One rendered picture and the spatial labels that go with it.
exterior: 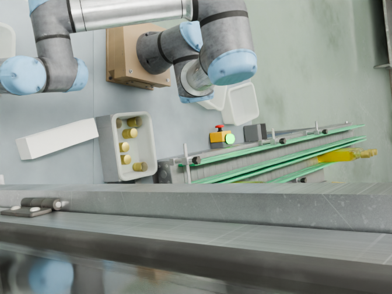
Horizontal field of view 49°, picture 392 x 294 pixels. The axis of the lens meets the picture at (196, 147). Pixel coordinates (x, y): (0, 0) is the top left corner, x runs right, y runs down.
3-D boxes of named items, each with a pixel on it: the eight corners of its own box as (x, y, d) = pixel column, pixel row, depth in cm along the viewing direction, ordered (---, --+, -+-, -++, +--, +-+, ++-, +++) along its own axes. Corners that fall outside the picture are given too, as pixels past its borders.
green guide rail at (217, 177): (181, 186, 155) (198, 186, 150) (180, 184, 155) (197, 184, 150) (354, 137, 288) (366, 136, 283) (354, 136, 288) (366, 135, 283)
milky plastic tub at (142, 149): (104, 182, 145) (121, 182, 140) (95, 116, 144) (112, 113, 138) (142, 174, 159) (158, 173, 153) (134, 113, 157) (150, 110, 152)
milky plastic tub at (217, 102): (207, 115, 193) (223, 112, 187) (174, 94, 177) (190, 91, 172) (213, 80, 198) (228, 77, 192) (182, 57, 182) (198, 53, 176)
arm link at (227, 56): (203, 60, 150) (255, 7, 97) (210, 102, 151) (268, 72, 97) (169, 65, 148) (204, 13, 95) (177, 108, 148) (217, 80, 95)
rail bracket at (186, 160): (172, 192, 151) (200, 192, 143) (167, 145, 151) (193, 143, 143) (178, 191, 154) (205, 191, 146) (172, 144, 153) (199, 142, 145)
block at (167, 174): (157, 187, 156) (171, 187, 151) (154, 161, 155) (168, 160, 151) (164, 185, 159) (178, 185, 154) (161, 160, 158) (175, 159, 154)
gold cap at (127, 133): (121, 129, 150) (129, 128, 147) (129, 128, 153) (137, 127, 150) (122, 139, 150) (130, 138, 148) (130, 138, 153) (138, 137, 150)
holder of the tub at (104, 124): (105, 198, 146) (121, 198, 141) (95, 116, 145) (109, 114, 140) (143, 188, 159) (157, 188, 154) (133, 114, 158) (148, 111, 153)
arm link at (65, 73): (84, 38, 97) (39, 35, 89) (94, 87, 97) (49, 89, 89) (66, 48, 102) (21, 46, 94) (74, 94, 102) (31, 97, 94)
